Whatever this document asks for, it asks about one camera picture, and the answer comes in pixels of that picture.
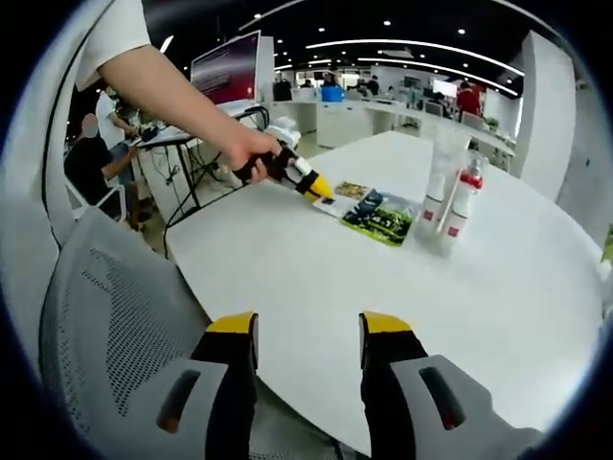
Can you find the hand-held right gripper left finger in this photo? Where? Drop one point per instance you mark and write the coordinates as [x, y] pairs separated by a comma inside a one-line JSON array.
[[230, 383]]

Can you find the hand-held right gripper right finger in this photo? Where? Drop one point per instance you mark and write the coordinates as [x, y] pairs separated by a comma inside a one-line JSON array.
[[388, 383]]

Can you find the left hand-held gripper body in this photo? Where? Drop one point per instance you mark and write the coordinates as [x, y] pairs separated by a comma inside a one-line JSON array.
[[287, 163]]

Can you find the gold foil packet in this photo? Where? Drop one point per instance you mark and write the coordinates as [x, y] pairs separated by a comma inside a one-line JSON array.
[[354, 189]]

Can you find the green printed packet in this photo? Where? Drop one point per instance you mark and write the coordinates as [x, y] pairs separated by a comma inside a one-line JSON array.
[[380, 220]]

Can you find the white skincare tube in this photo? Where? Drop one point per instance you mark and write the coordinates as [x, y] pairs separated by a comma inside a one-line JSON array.
[[447, 158]]

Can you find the white skincare bottle red collar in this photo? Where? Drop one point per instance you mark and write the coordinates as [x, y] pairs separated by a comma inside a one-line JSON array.
[[469, 191]]

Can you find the blue storage bin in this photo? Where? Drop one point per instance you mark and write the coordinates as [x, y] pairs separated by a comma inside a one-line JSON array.
[[333, 94]]

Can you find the person's left hand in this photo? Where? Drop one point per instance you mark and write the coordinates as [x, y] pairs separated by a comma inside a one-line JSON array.
[[246, 151]]

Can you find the long white office counter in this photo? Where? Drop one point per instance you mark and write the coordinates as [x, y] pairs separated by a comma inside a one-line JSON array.
[[345, 120]]

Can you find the white monitor with red screen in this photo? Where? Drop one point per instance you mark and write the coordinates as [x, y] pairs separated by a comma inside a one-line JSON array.
[[225, 67]]

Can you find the grey mesh office chair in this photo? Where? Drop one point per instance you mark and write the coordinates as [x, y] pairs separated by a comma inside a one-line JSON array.
[[124, 311]]

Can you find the white office chair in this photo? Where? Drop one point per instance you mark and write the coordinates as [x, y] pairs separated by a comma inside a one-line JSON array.
[[120, 201]]

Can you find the person's white shirt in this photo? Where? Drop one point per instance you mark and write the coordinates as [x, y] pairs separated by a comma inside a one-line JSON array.
[[115, 38]]

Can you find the white square pillar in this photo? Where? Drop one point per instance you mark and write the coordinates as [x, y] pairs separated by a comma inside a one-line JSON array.
[[551, 120]]

